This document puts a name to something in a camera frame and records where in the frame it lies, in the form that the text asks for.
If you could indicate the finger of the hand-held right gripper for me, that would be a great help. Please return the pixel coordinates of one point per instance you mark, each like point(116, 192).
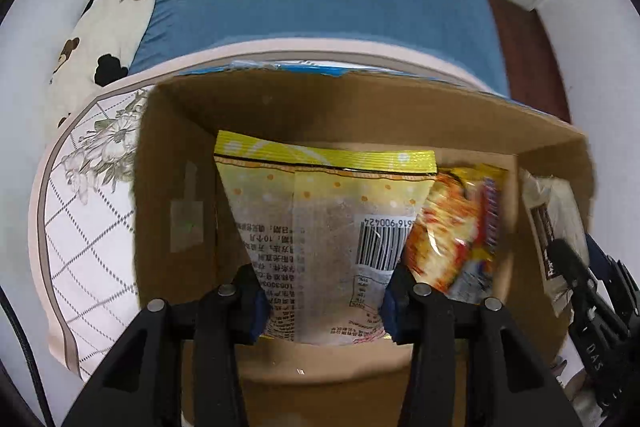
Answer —
point(615, 282)
point(570, 267)

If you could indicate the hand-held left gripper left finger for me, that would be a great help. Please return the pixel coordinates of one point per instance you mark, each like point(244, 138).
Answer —
point(257, 307)

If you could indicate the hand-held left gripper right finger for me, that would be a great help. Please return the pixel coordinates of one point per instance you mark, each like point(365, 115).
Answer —
point(392, 307)

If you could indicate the white brown snack packet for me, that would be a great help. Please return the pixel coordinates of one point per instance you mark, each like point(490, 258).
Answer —
point(555, 207)

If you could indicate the yellow snack packet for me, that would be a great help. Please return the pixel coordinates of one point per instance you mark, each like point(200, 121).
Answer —
point(320, 217)

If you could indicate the cardboard box with blue print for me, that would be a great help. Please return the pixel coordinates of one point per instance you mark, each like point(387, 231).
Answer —
point(170, 147)

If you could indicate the orange red snack packet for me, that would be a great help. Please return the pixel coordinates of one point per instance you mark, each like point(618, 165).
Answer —
point(450, 227)

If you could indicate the floral printed cloth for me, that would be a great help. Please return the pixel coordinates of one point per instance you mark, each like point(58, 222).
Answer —
point(90, 227)

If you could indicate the bear print pillow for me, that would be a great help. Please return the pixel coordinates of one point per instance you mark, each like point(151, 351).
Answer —
point(120, 7)

